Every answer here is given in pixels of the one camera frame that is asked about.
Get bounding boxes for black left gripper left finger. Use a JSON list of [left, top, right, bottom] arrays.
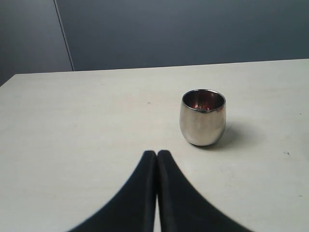
[[71, 150, 157, 232]]

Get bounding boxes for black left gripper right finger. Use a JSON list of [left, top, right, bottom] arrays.
[[157, 150, 245, 232]]

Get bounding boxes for red candies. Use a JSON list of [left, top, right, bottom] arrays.
[[191, 104, 210, 111]]

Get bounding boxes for stainless steel cup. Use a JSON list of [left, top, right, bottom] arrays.
[[179, 89, 226, 146]]

